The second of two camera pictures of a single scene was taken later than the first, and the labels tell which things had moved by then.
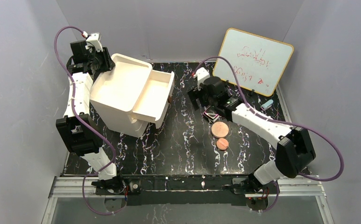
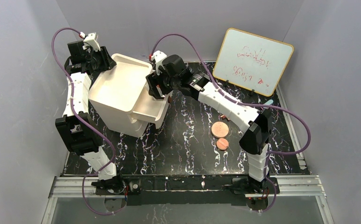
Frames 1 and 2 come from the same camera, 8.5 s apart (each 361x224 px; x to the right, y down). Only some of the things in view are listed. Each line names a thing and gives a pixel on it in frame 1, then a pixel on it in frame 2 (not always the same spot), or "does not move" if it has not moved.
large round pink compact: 220,129 does not move
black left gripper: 106,60 does not move
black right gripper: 199,94 → 154,85
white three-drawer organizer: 131,94 does not move
